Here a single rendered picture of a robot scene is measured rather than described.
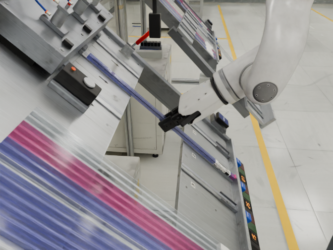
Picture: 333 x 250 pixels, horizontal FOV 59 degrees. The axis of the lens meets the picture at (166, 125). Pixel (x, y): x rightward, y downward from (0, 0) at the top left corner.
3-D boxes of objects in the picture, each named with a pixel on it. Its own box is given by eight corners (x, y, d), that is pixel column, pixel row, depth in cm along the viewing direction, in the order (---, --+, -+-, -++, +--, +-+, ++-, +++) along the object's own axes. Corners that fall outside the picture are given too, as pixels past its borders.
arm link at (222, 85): (220, 62, 71) (209, 69, 72) (222, 76, 64) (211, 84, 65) (238, 89, 74) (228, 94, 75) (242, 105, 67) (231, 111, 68)
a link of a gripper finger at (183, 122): (206, 100, 69) (192, 101, 74) (187, 123, 66) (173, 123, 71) (208, 103, 70) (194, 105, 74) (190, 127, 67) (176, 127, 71)
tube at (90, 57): (232, 177, 84) (235, 175, 84) (232, 180, 83) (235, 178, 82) (87, 55, 69) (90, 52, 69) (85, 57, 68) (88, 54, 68)
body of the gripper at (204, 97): (213, 68, 72) (177, 92, 77) (215, 85, 64) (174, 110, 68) (230, 91, 75) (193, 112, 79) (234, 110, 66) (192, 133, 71)
